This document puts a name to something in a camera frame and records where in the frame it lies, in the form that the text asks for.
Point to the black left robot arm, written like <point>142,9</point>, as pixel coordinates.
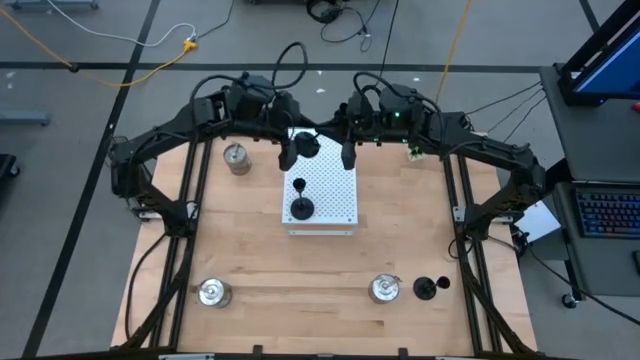
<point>165,135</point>

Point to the black candle stick holder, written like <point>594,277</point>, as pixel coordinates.
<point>302,209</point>
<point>425,288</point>
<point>307,146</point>

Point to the blue monitor on black stand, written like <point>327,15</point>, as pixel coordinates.
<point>610,70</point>

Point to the galvanized metal can with lid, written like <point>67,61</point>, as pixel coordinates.
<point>237,159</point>
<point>215,292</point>
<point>384,288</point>

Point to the silver mounting plate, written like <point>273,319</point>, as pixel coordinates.
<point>457,215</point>
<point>142,216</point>

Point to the black floor item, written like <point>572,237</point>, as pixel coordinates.
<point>7,165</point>

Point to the black keyboard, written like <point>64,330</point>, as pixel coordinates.
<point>607,215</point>

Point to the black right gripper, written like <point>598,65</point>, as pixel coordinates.
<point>359,120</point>

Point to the white perforated metal shelf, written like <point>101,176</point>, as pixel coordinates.
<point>330,190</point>

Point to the black caster wheel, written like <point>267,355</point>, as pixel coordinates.
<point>569,300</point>

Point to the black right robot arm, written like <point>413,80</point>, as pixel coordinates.
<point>500,150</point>

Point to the white paper box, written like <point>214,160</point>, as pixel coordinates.
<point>540,220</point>

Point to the black aluminium extrusion frame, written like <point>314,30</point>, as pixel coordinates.
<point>187,175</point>
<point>449,180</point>

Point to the grey floor foot bar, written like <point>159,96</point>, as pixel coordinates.
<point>25,118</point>
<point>50,4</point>

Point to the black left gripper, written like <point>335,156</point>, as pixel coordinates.
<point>287,117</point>

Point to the grey desk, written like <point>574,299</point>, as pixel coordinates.
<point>590,140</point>

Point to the green plant in white pot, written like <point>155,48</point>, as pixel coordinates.
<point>415,151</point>

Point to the black table clamp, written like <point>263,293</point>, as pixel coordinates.
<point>403,353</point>
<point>257,351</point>

